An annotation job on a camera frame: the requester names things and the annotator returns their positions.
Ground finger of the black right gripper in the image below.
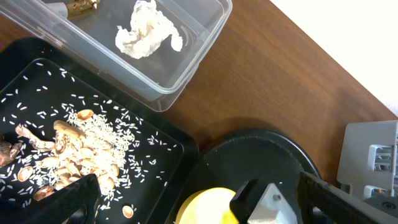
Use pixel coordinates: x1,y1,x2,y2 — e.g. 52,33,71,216
229,179,259,224

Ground round black tray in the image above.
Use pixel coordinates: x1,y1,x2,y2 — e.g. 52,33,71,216
166,128,320,223

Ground clear plastic bin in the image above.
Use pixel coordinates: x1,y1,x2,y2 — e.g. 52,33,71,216
1,0,233,111

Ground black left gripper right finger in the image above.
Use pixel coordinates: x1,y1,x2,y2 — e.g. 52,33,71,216
297,172,397,224

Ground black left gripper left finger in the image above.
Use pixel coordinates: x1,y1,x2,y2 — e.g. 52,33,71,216
1,174,101,224

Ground white tissue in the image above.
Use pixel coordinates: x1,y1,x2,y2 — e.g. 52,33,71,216
115,0,183,59

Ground gold candy wrapper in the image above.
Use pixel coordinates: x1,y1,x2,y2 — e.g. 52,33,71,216
46,0,100,20

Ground grey dishwasher rack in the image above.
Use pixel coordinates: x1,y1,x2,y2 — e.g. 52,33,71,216
336,120,397,200

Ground yellow bowl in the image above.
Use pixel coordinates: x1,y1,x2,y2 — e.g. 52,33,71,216
175,187,239,224

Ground food scraps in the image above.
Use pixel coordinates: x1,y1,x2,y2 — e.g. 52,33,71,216
1,110,140,211

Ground black rectangular tray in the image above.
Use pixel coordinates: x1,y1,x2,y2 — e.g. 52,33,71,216
1,38,198,223

